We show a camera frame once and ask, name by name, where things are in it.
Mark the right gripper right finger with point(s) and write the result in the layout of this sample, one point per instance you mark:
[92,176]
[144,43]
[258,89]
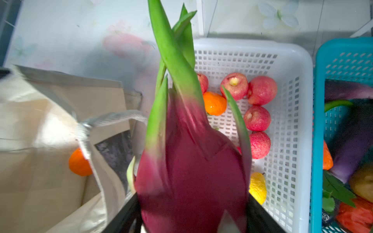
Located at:
[259,221]

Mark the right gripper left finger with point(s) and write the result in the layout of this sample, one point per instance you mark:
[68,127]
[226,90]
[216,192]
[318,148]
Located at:
[128,220]

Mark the large orange fruit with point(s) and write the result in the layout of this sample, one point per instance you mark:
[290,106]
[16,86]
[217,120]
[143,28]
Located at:
[78,164]

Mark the pink dragon fruit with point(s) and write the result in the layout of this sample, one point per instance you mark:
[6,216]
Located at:
[191,178]

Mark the beige canvas grocery bag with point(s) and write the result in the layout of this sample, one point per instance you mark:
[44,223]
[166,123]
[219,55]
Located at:
[45,116]

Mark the yellow lemon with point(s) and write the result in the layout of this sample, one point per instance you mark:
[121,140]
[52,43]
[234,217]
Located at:
[258,187]

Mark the orange carrot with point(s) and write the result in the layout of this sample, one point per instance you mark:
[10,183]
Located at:
[327,158]

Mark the red tomato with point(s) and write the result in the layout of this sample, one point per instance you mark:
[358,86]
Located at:
[358,219]

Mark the brown potato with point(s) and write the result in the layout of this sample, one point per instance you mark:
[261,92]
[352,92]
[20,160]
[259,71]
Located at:
[361,182]

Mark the small orange tangerine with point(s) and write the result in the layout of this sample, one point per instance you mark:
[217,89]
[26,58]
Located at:
[215,104]

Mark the purple eggplant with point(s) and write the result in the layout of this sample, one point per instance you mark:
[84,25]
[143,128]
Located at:
[352,141]

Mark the red lychee fruit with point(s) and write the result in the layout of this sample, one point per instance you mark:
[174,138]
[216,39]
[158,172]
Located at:
[262,90]

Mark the red apple top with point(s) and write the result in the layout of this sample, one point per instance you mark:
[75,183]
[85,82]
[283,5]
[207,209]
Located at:
[236,84]

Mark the white plastic basket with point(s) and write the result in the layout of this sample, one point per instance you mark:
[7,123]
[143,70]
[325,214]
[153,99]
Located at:
[287,167]

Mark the teal plastic basket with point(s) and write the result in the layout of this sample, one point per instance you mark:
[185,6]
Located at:
[344,58]

